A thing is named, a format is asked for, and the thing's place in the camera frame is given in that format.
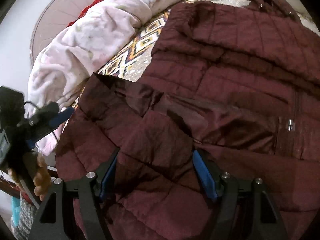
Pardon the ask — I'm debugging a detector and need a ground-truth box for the pink floral blanket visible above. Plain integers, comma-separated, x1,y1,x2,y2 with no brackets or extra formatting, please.
26,0,208,156

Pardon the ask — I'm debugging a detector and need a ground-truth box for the geometric patterned bed sheet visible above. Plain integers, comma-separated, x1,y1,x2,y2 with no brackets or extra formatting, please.
96,29,140,79

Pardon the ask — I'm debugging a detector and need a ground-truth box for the person's left hand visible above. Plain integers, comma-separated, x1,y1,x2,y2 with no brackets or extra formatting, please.
7,152,52,202

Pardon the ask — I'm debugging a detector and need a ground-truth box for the beige dotted quilt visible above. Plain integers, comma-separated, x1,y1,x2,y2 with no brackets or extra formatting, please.
119,0,249,82

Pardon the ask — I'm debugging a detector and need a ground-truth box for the round beige headboard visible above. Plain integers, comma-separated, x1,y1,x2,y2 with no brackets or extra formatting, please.
29,0,94,65

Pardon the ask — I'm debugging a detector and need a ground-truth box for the maroon quilted puffer coat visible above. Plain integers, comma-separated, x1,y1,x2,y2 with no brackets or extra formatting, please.
56,0,319,239

